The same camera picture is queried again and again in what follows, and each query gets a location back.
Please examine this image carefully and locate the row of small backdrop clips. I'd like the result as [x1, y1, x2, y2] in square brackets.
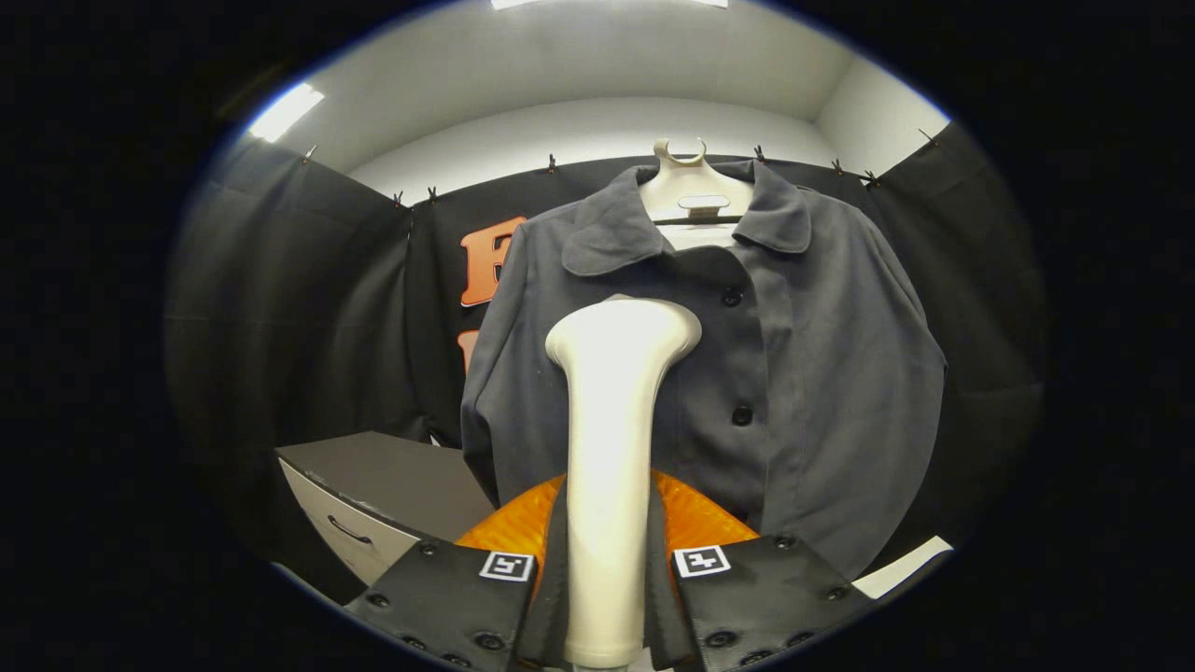
[301, 129, 939, 208]

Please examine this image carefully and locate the white table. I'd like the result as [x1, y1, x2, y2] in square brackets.
[852, 535, 955, 600]

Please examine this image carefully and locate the white garment steamer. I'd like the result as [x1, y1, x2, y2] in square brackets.
[544, 294, 703, 669]

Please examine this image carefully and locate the cream garment hanger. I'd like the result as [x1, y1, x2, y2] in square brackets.
[640, 138, 755, 227]

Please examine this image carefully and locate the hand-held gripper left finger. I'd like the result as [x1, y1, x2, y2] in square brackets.
[344, 471, 569, 671]

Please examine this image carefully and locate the grey top drawer cabinet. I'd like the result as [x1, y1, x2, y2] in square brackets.
[275, 429, 496, 587]

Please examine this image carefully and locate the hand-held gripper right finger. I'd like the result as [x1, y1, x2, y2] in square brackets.
[649, 469, 879, 671]

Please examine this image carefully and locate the dark grey button shirt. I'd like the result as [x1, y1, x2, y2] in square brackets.
[460, 159, 949, 580]

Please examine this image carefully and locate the wide ceiling light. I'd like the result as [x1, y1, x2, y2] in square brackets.
[490, 0, 729, 10]

